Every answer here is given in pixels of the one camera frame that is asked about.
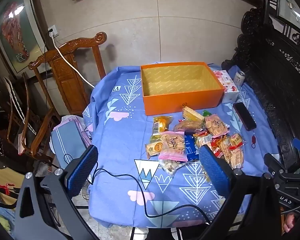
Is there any brown paper bag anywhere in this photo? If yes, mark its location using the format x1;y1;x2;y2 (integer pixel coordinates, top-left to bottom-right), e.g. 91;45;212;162
0;166;25;206

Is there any striped blue folded bag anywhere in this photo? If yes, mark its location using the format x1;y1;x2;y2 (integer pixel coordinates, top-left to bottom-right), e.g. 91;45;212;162
51;115;93;170

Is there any orange cardboard box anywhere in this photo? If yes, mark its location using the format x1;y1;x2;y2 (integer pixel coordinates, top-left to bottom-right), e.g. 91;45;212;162
140;61;225;116

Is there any carved brown wooden chair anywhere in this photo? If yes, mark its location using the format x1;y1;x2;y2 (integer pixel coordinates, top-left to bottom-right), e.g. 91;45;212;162
28;32;108;116

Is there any red yellow snack packet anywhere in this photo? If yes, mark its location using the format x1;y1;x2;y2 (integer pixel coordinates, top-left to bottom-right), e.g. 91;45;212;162
193;132;213;148

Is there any white drink can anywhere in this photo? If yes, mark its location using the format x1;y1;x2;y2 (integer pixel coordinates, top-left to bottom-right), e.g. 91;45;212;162
233;70;246;87

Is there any blue printed tablecloth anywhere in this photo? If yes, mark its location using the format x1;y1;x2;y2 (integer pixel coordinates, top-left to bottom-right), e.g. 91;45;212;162
82;62;281;228

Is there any person's right hand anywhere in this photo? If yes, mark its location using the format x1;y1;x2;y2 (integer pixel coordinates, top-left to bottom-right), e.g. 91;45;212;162
281;211;297;234

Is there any white power cable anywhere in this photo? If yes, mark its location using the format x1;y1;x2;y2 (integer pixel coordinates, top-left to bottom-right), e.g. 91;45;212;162
50;34;95;88

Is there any yellow cake packet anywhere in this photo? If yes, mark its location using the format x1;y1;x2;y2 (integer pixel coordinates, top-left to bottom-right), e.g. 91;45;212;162
152;115;174;141

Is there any clear white snack packet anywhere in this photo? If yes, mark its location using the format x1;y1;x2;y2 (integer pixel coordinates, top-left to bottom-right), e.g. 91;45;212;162
159;158;187;174

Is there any curved wooden armchair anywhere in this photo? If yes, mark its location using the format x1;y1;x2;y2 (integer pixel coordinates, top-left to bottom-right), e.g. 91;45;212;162
4;72;61;164

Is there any small tan cracker packet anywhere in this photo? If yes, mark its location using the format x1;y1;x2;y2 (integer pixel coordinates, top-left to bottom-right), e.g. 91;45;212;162
145;141;165;159

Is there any blue snack packet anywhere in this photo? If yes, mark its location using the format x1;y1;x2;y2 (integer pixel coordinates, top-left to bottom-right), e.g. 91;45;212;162
184;134;199;161

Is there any yellow wafer packet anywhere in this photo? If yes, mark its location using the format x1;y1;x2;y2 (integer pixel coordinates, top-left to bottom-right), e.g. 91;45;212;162
182;106;206;123

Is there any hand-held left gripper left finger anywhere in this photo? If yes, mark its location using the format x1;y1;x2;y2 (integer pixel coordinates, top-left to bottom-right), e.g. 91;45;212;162
14;144;101;240

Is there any white pink tissue box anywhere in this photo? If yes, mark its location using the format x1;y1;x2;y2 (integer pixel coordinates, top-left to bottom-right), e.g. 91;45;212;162
213;69;240;104

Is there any brown bread packet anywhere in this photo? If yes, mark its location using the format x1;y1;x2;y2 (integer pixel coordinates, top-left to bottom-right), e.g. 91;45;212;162
173;119;204;133

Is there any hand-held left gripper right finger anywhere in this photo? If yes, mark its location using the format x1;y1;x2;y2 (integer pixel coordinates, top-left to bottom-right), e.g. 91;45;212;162
197;145;283;240

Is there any thin black wall cable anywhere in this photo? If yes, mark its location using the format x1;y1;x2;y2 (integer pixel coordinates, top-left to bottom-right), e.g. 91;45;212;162
41;29;53;111

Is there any black smartphone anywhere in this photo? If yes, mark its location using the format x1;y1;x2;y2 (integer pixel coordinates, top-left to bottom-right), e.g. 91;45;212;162
233;102;257;131

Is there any framed red painting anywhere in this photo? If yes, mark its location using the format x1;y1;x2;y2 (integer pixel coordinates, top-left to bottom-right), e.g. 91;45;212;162
0;0;51;75

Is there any round cracker packet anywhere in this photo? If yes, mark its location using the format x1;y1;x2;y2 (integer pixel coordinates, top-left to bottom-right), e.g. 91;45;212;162
204;114;229;137

